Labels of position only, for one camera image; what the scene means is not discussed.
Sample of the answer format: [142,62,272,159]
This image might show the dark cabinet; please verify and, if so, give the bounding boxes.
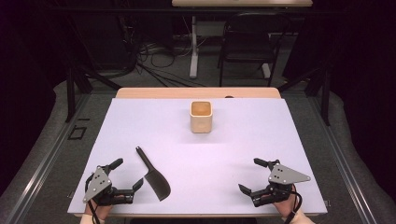
[73,12,134,72]

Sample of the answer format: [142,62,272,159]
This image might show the aluminium floor rail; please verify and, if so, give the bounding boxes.
[3,92,92,224]
[307,95,378,224]

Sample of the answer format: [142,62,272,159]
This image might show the wooden table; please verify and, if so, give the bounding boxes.
[74,87,325,218]

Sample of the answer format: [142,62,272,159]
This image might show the square wooden cup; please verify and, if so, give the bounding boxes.
[190,100,214,134]

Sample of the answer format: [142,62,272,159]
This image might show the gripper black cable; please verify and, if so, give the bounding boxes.
[84,174,103,224]
[283,183,304,224]

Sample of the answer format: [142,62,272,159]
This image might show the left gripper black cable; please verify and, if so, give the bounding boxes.
[84,174,103,224]

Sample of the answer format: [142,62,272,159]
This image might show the black spatula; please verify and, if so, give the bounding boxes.
[134,146,172,203]

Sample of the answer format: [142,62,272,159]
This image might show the person's right hand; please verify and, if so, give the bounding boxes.
[272,186,302,219]

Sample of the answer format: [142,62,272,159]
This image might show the white table mat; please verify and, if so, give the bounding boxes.
[67,97,329,216]

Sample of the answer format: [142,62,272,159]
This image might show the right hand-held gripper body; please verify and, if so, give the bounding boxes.
[249,160,312,208]

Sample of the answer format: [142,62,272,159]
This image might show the white background desk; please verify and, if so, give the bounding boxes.
[171,0,314,79]

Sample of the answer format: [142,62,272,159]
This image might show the black chair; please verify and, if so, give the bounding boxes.
[217,12,292,88]

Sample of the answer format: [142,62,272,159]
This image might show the black metal stand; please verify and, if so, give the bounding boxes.
[64,64,123,124]
[276,64,332,127]

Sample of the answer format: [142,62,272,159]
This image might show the tangle of floor cables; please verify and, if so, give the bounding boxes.
[134,18,208,89]

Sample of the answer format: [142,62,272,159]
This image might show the person's left hand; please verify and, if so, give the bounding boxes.
[83,201,114,219]

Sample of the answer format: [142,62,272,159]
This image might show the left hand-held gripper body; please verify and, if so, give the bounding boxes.
[82,165,136,207]

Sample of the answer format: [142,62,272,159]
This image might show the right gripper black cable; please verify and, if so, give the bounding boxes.
[283,183,304,224]

